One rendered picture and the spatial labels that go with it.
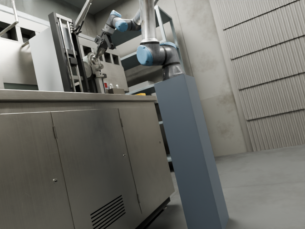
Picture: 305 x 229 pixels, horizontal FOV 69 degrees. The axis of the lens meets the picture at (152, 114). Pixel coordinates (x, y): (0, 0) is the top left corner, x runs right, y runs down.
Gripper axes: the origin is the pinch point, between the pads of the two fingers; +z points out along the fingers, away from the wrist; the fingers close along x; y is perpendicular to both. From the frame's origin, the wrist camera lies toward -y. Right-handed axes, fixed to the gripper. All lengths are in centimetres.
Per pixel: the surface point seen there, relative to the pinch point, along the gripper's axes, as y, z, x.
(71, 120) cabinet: -53, 15, 59
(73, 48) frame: -8.0, -4.1, 32.7
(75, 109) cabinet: -49, 12, 55
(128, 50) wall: 126, 18, -212
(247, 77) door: -74, -50, -208
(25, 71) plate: 21, 30, 36
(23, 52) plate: 32, 21, 35
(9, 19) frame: 50, 7, 40
